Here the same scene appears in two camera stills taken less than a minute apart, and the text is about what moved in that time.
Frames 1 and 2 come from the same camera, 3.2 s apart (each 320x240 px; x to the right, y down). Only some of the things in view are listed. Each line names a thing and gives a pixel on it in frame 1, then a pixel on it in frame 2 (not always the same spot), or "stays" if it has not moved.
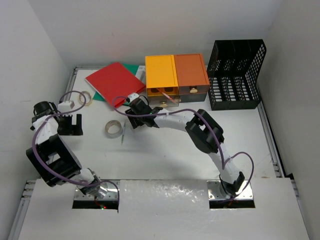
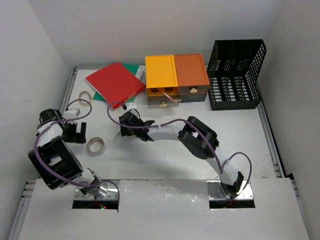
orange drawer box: x=191 y=75 stays
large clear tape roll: x=113 y=129 → x=96 y=147
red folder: x=115 y=83 stays
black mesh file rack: x=232 y=72 stays
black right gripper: x=135 y=119 → x=127 y=124
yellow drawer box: x=160 y=72 stays
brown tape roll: x=89 y=102 stays
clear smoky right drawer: x=195 y=97 stays
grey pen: x=123 y=134 → x=116 y=136
